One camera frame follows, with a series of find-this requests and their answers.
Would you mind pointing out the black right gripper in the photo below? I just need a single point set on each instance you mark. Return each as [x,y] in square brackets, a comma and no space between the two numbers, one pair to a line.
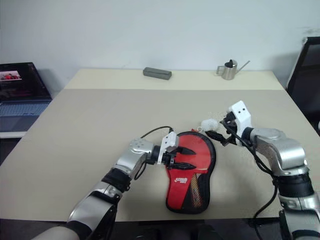
[230,122]

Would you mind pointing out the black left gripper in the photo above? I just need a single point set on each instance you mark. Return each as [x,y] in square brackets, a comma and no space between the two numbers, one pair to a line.
[168,158]

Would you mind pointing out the red table tennis paddle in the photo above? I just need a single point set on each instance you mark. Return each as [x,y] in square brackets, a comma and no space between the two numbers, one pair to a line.
[202,152]

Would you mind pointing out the black red paddle case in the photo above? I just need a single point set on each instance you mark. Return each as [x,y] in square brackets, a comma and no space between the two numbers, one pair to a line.
[182,195]

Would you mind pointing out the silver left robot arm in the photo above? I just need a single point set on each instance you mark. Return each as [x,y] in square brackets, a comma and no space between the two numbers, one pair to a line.
[135,152]

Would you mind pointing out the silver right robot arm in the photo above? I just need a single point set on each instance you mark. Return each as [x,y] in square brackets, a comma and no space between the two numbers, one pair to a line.
[282,150]

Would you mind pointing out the silver metal watering can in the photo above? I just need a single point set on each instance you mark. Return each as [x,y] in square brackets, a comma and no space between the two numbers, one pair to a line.
[230,71]

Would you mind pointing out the grey rectangular box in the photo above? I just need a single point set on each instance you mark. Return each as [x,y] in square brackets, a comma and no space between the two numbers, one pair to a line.
[157,73]

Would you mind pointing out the black office chair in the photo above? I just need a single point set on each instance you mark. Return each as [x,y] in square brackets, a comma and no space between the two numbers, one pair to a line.
[307,80]

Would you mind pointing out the open laptop computer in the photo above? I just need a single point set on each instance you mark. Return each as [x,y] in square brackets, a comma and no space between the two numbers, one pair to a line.
[20,100]

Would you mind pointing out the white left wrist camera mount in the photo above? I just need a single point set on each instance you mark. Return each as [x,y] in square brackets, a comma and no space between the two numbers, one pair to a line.
[170,140]

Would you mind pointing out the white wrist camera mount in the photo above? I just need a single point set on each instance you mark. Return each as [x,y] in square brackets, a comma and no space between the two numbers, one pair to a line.
[170,140]
[241,115]

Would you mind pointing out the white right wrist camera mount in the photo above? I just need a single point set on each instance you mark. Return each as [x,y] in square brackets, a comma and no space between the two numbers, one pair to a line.
[241,115]

